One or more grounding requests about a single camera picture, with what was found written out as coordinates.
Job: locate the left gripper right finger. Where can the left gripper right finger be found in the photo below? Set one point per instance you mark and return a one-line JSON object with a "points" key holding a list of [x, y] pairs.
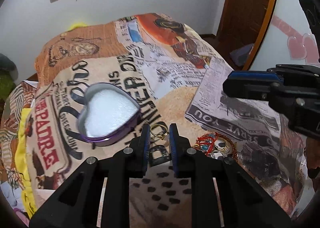
{"points": [[223, 194]]}

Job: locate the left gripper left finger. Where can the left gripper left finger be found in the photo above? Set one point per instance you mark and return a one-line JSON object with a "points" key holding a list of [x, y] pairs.
{"points": [[98, 190]]}

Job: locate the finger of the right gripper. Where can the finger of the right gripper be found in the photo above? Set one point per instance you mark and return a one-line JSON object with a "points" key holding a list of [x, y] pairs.
{"points": [[270, 73], [250, 90]]}

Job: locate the wooden bedroom door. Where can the wooden bedroom door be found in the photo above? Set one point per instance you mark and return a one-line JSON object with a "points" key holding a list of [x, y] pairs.
{"points": [[240, 25]]}

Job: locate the white sliding wardrobe door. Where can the white sliding wardrobe door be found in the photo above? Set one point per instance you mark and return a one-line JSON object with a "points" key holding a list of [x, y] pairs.
{"points": [[287, 30]]}

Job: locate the purple heart-shaped tin box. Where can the purple heart-shaped tin box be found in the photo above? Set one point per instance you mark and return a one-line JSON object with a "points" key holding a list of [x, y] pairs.
{"points": [[108, 115]]}

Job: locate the newspaper print bed blanket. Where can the newspaper print bed blanket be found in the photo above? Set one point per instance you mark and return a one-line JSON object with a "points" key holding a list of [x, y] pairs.
{"points": [[174, 75]]}

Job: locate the green patterned cloth stand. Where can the green patterned cloth stand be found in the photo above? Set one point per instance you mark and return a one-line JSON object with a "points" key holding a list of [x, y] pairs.
{"points": [[6, 86]]}

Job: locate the grey plush pillow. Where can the grey plush pillow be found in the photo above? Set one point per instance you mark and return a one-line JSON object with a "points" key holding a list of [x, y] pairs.
{"points": [[8, 66]]}

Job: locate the yellow round cushion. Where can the yellow round cushion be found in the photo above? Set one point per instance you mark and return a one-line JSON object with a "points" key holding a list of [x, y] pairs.
{"points": [[77, 25]]}

